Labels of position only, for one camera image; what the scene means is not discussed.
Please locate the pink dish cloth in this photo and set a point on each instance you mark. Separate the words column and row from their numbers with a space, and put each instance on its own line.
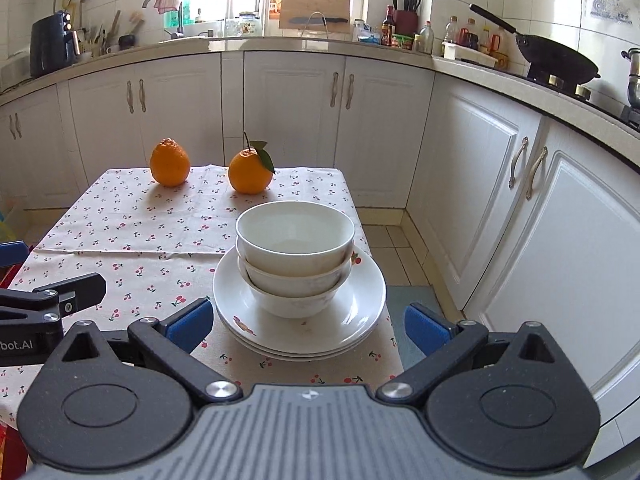
column 169, row 2

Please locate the glass jar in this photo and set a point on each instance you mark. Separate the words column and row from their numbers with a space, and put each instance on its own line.
column 247, row 24

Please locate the beige cherry-print cloth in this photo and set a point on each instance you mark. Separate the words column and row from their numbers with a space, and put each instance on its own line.
column 150, row 280

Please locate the orange with green leaf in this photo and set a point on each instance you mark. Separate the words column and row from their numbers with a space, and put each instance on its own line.
column 246, row 172

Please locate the clear condiment bottle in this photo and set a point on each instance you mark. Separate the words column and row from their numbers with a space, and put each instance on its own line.
column 451, row 31

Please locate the white countertop appliance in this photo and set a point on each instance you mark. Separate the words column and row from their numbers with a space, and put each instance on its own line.
column 12, row 69

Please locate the dark soy sauce bottle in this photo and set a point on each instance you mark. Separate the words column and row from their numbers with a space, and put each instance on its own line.
column 388, row 29

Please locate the stone kitchen countertop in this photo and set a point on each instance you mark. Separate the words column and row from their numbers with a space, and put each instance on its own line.
column 280, row 44

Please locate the gas stove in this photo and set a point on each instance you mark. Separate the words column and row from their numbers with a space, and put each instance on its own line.
column 600, row 97

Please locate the white plastic tray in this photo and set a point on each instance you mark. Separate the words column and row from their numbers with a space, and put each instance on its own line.
column 470, row 56

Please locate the green dish soap bottle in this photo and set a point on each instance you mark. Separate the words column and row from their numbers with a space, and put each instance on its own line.
column 186, row 10

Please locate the orange condiment bottle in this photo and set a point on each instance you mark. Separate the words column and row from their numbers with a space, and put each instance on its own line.
column 498, row 41

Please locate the black kitchen knife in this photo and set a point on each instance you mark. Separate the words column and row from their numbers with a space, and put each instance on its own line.
column 320, row 19

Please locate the clear glass bottle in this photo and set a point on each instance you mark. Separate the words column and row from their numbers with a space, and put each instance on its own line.
column 426, row 39

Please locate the utensil holder with utensils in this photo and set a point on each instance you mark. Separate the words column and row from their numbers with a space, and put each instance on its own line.
column 107, row 37

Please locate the metal sink faucet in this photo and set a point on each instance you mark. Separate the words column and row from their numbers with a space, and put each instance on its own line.
column 179, row 24

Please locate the green-label jar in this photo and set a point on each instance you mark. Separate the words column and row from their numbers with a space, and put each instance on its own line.
column 402, row 41

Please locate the white cherry-print cloth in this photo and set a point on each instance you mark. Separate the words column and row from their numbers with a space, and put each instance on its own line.
column 125, row 210

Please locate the wooden cutting board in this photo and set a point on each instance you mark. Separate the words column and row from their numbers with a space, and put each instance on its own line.
column 315, row 4

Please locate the dark blue air fryer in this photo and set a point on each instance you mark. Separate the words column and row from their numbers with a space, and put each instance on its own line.
column 50, row 45

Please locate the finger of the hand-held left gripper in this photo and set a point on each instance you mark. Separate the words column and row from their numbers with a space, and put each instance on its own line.
column 80, row 290
column 12, row 254

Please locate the knobby orange without leaf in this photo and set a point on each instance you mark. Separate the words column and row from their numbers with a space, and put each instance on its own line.
column 171, row 162

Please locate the black wok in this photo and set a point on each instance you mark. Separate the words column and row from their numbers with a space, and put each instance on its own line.
column 555, row 55

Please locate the blue package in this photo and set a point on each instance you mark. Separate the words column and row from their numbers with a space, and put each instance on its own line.
column 367, row 35

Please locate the steel cooking pot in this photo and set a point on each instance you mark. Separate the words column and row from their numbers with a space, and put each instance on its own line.
column 633, row 77

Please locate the white ceramic bowl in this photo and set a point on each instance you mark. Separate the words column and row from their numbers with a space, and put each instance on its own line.
column 295, row 240
column 295, row 307
column 295, row 285

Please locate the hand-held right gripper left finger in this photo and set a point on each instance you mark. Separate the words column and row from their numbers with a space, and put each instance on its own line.
column 190, row 325

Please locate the grey floor mat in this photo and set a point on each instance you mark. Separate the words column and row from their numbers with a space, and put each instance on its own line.
column 417, row 300

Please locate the red knife block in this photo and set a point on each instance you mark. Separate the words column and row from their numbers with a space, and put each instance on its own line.
column 406, row 19

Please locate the small black bowl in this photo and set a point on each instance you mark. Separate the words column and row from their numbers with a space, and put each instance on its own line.
column 127, row 41

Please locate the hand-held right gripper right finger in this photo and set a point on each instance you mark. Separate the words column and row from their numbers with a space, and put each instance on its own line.
column 425, row 331

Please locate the wall sticker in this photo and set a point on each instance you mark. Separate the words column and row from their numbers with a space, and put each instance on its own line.
column 607, row 10

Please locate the yellow plastic bag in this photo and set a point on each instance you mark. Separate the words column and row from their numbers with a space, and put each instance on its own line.
column 11, row 222

